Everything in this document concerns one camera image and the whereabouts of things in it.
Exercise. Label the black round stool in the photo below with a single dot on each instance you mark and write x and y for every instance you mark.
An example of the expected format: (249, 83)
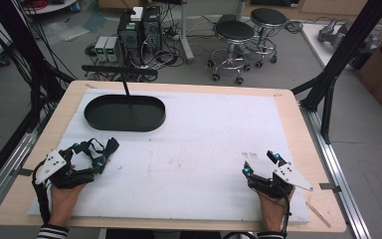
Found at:
(268, 16)
(233, 31)

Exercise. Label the black stand with crossbar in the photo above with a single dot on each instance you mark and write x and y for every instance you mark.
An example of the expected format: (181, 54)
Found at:
(119, 70)

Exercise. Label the person's right hand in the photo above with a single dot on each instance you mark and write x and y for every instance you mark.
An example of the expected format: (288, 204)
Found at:
(272, 210)

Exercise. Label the aluminium rail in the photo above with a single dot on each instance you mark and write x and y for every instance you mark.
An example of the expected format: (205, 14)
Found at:
(3, 181)
(338, 179)

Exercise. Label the grey tape strip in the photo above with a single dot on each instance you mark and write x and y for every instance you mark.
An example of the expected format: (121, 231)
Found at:
(330, 188)
(24, 172)

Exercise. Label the grey table leg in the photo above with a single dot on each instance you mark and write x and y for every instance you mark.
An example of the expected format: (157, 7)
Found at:
(186, 36)

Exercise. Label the white foam mat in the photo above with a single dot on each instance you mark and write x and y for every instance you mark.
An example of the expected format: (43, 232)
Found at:
(185, 149)

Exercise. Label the black oval tray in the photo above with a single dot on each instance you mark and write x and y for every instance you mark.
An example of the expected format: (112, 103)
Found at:
(124, 114)

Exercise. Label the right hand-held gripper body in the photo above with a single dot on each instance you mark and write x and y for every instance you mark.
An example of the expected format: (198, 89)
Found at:
(290, 176)

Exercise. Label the person's left hand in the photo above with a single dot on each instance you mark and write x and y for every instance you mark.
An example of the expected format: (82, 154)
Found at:
(63, 202)

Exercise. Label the white round table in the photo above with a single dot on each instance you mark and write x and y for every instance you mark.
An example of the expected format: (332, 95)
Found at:
(49, 7)

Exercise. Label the clear plastic sheet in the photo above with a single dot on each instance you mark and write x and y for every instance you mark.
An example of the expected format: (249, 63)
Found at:
(68, 30)

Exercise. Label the black metal frame post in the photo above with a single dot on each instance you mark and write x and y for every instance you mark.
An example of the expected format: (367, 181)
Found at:
(344, 53)
(10, 40)

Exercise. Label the grey machine part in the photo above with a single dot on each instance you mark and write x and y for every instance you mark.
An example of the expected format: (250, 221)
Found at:
(336, 31)

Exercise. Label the black computer tower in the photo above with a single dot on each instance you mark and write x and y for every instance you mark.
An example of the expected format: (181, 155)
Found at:
(152, 31)
(130, 36)

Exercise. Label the thin wooden stick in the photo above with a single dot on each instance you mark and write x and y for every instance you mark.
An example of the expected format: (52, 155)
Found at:
(318, 214)

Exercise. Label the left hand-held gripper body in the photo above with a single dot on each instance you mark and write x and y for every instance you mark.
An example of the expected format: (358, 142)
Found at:
(51, 166)

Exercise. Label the white power unit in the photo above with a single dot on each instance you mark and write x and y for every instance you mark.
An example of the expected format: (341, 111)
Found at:
(100, 48)
(112, 49)

